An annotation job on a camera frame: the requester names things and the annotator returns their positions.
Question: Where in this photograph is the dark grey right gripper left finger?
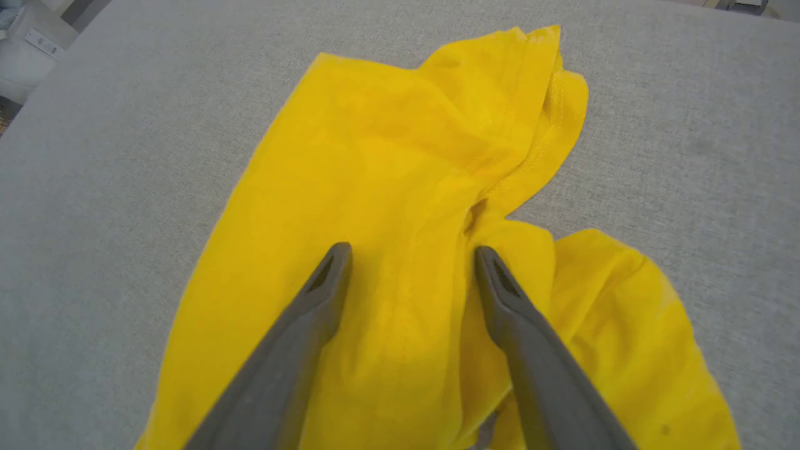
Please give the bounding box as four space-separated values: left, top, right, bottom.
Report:
181 242 354 450

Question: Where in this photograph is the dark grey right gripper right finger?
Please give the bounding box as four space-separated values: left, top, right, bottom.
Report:
473 245 638 450

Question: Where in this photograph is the yellow cartoon print t-shirt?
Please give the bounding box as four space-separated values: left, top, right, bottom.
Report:
134 25 741 450

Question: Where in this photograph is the grey fabric sofa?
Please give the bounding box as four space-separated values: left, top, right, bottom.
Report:
0 0 800 450

